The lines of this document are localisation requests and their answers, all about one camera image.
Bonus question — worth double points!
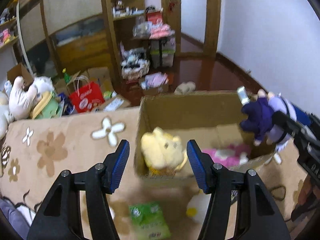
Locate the clear plastic storage bin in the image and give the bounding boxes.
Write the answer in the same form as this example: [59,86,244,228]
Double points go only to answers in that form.
[150,38,176,68]

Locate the green tissue pack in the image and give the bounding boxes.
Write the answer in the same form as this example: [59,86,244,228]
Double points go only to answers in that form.
[129,202,171,239]

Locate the purple haired plush doll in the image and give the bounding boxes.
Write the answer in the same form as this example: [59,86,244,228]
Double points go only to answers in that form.
[237,86,297,152]

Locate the wooden door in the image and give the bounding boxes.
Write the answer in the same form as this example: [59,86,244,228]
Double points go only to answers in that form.
[162,0,221,58]

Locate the green yellow plush pillow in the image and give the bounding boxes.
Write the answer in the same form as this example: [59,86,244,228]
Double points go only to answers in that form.
[29,92,62,120]

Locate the pink plush toy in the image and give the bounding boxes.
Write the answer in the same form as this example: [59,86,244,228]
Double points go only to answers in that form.
[202,144,251,167]

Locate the red paper shopping bag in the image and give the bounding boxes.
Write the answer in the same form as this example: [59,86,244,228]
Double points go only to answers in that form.
[69,75,105,113]

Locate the white duck plush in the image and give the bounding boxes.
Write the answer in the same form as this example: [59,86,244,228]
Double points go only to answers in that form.
[186,190,211,224]

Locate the small black side table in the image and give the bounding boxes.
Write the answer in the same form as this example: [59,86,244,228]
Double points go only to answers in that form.
[131,36,176,68]

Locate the person's right hand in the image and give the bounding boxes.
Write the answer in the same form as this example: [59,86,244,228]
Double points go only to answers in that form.
[291,175,319,221]

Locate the brown cardboard box on floor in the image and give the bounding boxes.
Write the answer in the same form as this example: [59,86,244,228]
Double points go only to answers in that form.
[7,63,34,88]

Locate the large white dog plush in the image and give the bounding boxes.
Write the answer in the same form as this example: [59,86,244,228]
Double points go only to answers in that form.
[0,92,14,140]

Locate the beige flower blanket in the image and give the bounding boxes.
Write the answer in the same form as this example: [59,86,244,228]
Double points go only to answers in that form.
[0,106,311,240]

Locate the open cardboard box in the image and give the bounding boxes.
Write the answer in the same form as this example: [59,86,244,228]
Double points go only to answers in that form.
[134,91,274,185]

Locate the white ladder shelf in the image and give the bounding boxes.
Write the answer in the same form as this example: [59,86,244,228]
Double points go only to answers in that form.
[1,0,35,77]

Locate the yellow plush toy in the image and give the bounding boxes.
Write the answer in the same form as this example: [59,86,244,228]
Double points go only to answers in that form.
[140,127,188,171]

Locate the wooden wardrobe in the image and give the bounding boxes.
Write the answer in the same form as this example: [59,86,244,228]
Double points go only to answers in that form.
[15,0,151,86]

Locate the white pink bunny plush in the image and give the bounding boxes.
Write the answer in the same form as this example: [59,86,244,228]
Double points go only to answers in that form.
[9,76,37,120]

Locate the beige slippers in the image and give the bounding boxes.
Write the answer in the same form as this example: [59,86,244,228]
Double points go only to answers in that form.
[174,81,196,95]

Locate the green glass bottle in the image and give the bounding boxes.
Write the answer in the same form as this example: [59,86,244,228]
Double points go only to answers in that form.
[62,68,71,84]

